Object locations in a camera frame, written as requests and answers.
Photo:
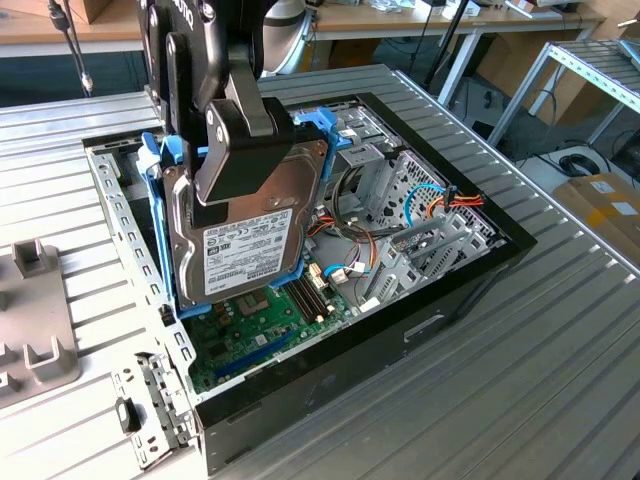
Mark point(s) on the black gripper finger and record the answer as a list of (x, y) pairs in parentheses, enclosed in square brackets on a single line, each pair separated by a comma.
[(185, 90), (245, 135)]

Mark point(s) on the hard disk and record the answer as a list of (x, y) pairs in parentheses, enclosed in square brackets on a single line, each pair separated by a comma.
[(250, 240)]

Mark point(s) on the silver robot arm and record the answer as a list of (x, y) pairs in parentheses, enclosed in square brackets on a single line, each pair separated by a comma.
[(285, 35)]

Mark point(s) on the grey metal disk bay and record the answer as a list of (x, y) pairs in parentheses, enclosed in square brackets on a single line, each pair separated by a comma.
[(395, 270)]

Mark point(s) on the blue drive cage latch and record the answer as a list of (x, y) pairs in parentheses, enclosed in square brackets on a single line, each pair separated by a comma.
[(345, 140)]

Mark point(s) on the grey metal drive cage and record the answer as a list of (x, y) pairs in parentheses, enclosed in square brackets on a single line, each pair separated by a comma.
[(360, 165)]

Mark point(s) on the small brown cardboard box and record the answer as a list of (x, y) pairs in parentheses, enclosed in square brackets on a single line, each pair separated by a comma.
[(95, 10)]

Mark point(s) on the long wooden desk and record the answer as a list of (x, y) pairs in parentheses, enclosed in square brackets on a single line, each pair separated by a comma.
[(380, 22)]

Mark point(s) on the CPU socket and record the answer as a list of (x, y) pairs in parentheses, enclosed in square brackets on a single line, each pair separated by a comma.
[(252, 307)]

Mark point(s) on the black RAM slot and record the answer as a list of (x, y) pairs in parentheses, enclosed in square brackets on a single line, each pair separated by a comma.
[(311, 302), (304, 302), (298, 302), (317, 302)]

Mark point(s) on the perforated metal front cage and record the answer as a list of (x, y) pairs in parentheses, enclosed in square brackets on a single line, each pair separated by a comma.
[(425, 170)]

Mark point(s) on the green motherboard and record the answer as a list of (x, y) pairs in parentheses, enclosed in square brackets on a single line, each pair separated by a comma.
[(250, 340)]

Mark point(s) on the blue expansion slot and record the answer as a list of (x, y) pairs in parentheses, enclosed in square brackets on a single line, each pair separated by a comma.
[(255, 352)]

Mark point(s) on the black tripod pole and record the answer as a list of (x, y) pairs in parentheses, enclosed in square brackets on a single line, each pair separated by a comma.
[(452, 30)]

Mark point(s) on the black open PC case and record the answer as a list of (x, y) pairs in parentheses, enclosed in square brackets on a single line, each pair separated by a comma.
[(350, 360)]

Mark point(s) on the grey parts rack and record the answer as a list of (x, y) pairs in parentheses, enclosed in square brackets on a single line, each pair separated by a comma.
[(30, 310)]

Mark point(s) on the cardboard sheet under desk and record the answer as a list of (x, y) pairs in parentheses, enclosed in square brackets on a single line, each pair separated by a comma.
[(505, 65)]

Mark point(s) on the large cardboard box with labels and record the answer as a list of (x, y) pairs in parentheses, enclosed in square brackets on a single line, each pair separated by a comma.
[(600, 215)]

